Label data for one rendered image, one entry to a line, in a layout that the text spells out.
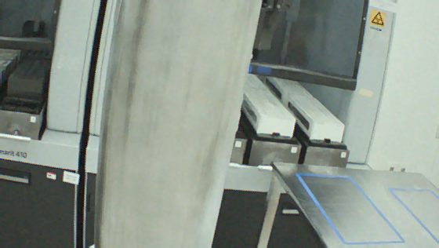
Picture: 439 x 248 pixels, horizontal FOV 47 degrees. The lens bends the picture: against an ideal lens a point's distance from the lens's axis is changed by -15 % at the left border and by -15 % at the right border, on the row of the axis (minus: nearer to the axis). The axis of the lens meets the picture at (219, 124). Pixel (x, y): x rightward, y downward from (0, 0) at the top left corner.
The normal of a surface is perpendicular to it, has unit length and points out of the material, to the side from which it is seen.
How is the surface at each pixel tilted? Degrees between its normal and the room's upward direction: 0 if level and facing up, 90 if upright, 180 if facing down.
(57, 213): 90
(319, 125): 90
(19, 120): 90
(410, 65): 90
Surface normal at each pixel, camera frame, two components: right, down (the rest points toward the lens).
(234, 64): 0.73, 0.38
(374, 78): 0.15, 0.30
